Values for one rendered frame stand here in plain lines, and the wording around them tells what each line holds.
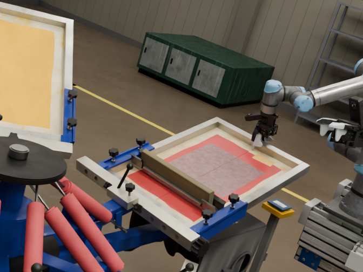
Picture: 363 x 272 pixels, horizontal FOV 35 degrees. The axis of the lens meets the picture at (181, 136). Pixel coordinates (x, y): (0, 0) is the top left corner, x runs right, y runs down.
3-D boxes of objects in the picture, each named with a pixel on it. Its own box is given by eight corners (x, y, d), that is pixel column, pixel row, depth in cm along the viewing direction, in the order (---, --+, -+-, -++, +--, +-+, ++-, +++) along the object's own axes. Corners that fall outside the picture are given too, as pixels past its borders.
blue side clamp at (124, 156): (147, 154, 276) (147, 141, 273) (154, 158, 273) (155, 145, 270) (96, 176, 257) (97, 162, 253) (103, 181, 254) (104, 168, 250)
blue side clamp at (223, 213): (236, 210, 244) (239, 196, 241) (245, 216, 241) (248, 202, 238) (187, 240, 225) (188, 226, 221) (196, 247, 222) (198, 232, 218)
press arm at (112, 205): (122, 203, 233) (123, 193, 230) (132, 210, 229) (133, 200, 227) (88, 221, 222) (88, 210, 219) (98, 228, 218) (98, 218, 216)
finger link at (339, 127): (333, 142, 183) (346, 142, 190) (337, 124, 182) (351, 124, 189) (324, 139, 185) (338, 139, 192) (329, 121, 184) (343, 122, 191)
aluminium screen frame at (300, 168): (216, 122, 306) (216, 116, 304) (308, 172, 273) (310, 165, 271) (98, 175, 255) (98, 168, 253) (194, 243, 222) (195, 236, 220)
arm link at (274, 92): (286, 86, 267) (268, 85, 265) (281, 107, 272) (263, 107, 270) (281, 79, 273) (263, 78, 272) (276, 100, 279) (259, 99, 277)
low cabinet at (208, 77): (262, 103, 1010) (275, 67, 990) (220, 109, 875) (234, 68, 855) (184, 69, 1085) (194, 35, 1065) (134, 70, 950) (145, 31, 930)
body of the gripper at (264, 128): (267, 140, 277) (271, 117, 271) (253, 132, 282) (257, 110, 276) (276, 135, 282) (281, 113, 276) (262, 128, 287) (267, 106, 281)
